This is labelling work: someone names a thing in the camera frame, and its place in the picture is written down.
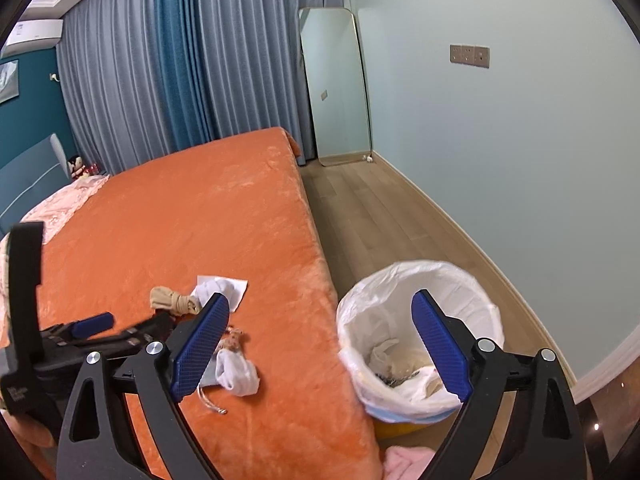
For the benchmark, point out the person's left forearm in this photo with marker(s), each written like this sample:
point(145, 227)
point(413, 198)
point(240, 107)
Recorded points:
point(30, 440)

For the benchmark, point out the pink bedding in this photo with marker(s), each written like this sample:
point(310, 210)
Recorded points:
point(65, 205)

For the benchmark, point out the standing floor mirror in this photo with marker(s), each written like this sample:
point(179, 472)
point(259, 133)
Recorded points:
point(335, 90)

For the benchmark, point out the beige knotted stocking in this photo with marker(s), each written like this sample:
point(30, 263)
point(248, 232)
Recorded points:
point(172, 300)

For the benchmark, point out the white paper sheet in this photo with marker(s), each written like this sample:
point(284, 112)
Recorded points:
point(239, 285)

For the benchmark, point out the blue padded headboard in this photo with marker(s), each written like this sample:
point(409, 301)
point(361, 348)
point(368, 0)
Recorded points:
point(30, 180)

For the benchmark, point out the small doll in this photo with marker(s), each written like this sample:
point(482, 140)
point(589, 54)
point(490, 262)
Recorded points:
point(77, 166)

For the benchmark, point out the white air conditioner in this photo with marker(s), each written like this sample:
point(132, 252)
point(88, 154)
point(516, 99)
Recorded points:
point(35, 35)

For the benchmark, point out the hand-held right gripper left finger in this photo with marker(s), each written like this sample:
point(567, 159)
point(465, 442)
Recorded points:
point(200, 345)

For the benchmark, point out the pink fleece garment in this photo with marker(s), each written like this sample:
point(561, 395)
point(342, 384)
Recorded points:
point(407, 462)

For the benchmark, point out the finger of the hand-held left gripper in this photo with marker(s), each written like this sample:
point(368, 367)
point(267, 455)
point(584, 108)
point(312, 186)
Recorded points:
point(90, 324)
point(147, 330)

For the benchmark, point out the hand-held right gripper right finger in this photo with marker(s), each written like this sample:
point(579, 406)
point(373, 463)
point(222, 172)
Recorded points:
point(442, 345)

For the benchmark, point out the white tissue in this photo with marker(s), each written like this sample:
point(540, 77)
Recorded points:
point(215, 290)

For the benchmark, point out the small printed cloth pouch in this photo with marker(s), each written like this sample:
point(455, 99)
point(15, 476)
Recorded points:
point(235, 340)

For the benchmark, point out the grey curtain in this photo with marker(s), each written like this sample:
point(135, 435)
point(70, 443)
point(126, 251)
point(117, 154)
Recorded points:
point(110, 70)
point(255, 45)

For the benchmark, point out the crumpled paper and plastic heap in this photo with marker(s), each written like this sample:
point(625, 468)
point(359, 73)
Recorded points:
point(400, 362)

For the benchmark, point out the yellow waste bin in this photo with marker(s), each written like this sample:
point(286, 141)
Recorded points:
point(400, 429)

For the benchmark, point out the white wall hook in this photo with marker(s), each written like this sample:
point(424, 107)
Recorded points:
point(54, 77)

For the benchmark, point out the orange plush blanket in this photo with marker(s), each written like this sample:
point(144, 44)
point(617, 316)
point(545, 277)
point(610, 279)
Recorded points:
point(200, 220)

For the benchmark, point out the framed wall picture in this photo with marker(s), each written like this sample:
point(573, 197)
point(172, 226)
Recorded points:
point(9, 82)

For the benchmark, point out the blue curtain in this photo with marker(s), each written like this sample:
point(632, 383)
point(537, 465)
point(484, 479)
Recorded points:
point(185, 50)

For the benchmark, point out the white-lined trash bin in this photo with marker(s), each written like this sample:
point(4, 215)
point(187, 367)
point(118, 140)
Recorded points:
point(455, 285)

